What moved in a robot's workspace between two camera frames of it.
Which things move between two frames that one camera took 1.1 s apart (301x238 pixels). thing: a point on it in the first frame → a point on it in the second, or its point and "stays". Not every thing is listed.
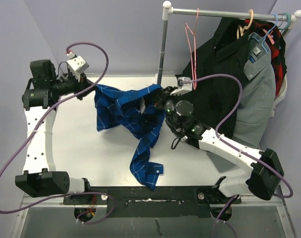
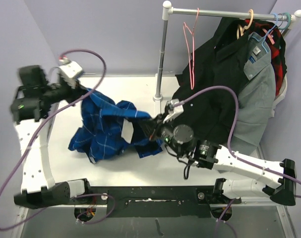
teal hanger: (289, 22) stays
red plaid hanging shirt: (273, 37) stays
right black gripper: (160, 97) → (153, 126)
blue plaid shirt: (136, 110) → (108, 129)
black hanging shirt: (217, 70) stays
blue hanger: (261, 40) stays
